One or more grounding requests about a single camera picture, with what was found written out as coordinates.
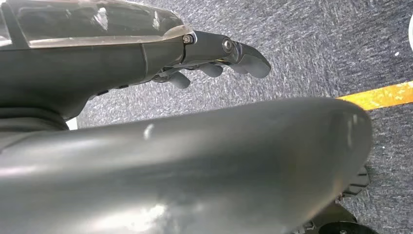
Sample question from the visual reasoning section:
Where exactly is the smooth grey robot body shell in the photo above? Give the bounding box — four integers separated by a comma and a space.
0, 97, 374, 234

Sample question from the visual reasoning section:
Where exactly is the yellow floor tape strip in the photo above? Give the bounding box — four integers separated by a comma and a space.
336, 80, 413, 112

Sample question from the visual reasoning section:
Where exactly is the white rounded object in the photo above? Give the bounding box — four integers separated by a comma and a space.
408, 13, 413, 53

